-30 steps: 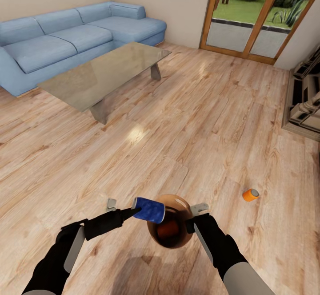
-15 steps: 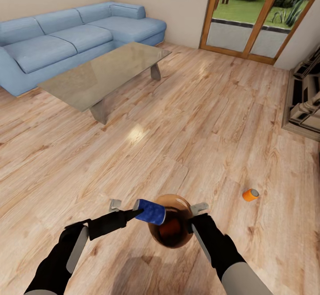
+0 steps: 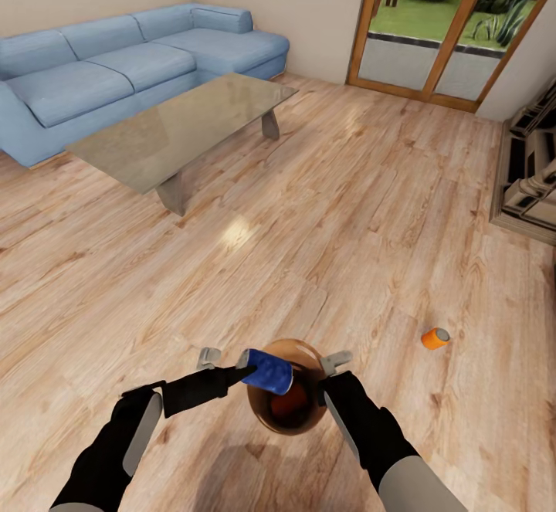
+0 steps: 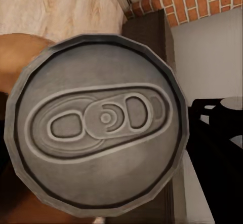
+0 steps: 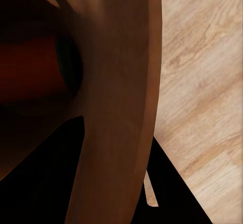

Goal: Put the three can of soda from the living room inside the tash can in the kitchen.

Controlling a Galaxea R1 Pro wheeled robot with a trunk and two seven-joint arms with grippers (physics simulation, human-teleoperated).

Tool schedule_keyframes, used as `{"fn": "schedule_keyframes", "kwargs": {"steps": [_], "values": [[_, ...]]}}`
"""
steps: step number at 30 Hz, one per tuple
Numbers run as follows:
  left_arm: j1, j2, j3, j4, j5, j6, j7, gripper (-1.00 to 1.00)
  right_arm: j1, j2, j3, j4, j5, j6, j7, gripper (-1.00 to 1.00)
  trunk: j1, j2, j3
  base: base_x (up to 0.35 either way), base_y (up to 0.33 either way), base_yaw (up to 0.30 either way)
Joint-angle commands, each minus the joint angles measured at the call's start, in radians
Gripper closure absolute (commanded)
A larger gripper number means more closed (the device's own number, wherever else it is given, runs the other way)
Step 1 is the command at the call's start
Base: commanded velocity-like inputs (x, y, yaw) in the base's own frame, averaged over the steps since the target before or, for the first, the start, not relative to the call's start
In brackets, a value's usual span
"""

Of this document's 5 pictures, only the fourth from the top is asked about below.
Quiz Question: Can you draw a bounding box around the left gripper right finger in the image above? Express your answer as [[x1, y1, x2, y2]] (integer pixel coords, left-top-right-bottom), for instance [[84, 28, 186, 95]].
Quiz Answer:
[[186, 117, 243, 224]]

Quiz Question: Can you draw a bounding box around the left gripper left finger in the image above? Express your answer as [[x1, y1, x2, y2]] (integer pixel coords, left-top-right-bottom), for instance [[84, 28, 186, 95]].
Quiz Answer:
[[0, 120, 11, 175]]

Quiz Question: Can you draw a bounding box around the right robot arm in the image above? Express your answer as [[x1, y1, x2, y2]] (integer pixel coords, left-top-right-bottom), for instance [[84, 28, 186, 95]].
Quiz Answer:
[[188, 97, 243, 149]]

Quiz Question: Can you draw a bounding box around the trash can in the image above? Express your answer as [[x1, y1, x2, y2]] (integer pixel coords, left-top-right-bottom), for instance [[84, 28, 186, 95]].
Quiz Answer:
[[0, 33, 97, 224]]

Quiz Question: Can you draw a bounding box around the can of soda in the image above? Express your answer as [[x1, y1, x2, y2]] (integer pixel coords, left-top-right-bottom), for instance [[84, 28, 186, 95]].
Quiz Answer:
[[4, 33, 190, 218]]

